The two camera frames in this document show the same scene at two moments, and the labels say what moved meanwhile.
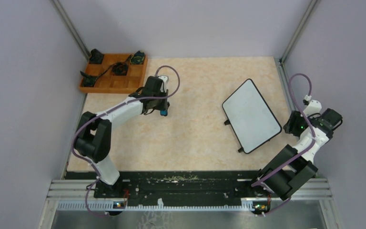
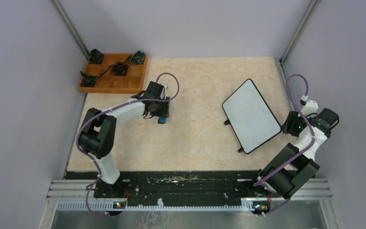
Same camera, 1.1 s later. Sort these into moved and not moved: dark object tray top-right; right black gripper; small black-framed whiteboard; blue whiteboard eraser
Moved: blue whiteboard eraser
Not moved: small black-framed whiteboard; right black gripper; dark object tray top-right
